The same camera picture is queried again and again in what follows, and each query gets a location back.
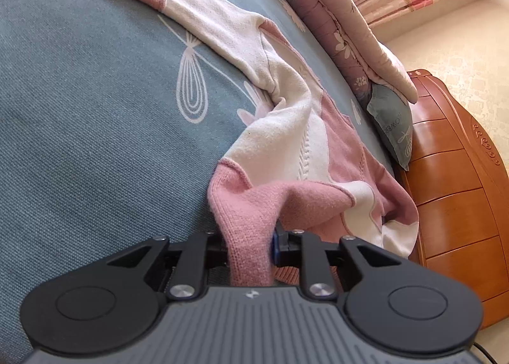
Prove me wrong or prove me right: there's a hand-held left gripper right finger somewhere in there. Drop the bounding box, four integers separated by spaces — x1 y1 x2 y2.
271 221 401 302

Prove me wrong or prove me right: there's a wooden headboard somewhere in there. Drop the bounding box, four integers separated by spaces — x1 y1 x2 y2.
397 69 509 330

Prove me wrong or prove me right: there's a grey-green printed pillow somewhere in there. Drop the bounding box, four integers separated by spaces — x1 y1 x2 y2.
366 83 415 172

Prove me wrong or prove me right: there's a pink and white sweater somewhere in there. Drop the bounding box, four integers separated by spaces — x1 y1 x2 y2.
16 0 421 287

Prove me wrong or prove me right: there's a blue printed bed sheet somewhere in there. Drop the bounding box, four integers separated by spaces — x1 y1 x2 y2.
0 0 398 357

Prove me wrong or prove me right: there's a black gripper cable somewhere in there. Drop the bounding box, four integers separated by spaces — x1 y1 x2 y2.
472 343 494 364

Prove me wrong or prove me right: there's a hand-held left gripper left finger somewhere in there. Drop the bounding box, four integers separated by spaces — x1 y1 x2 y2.
107 231 231 302

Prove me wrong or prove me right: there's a pink floral quilt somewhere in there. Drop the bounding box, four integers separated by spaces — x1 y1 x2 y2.
239 0 419 105

